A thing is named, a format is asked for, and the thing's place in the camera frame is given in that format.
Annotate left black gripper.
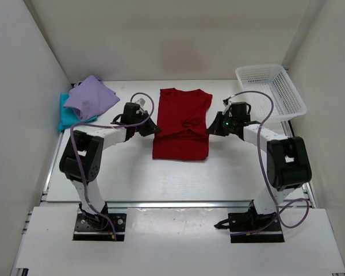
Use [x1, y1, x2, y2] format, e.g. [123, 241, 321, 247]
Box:
[133, 110, 161, 136]

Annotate purple t shirt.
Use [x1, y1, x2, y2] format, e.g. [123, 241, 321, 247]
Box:
[63, 75, 120, 122]

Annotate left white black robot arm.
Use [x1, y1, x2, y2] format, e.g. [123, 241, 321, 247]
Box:
[59, 98, 160, 231]

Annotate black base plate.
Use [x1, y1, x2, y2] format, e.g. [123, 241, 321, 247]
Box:
[228, 212, 285, 244]
[72, 208, 127, 242]

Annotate aluminium rail front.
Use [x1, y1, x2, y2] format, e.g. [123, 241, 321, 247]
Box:
[106, 200, 314, 209]

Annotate red t shirt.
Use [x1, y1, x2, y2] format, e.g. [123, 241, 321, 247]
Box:
[152, 88, 213, 162]

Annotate white plastic basket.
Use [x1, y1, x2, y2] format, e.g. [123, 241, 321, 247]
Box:
[235, 64, 307, 122]

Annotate teal t shirt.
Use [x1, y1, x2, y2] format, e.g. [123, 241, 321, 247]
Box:
[58, 94, 99, 131]

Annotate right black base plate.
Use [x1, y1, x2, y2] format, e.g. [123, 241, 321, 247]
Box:
[228, 212, 285, 244]

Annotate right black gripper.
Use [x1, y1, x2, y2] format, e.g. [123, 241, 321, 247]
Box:
[208, 112, 239, 137]

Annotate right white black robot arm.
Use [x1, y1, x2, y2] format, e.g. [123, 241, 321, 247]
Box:
[206, 99, 312, 235]

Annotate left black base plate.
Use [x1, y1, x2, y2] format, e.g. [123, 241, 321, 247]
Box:
[72, 208, 127, 242]

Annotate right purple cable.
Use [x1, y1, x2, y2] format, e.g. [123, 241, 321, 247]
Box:
[223, 90, 311, 237]

